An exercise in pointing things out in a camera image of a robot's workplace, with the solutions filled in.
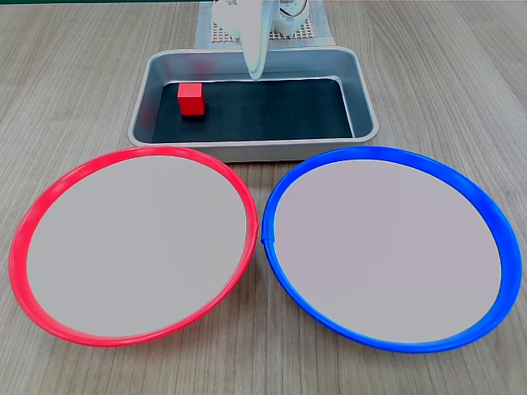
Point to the pale perforated base plate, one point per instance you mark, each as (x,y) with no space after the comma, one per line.
(305,32)

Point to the white plate with red rim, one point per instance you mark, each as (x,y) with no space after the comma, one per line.
(136,247)

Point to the small red cube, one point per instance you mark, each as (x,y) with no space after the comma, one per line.
(191,100)

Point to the steel tray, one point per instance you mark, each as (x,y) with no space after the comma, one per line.
(364,107)

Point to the white plate with blue rim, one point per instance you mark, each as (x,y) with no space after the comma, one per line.
(387,255)

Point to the black tray mat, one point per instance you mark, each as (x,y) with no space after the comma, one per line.
(267,115)

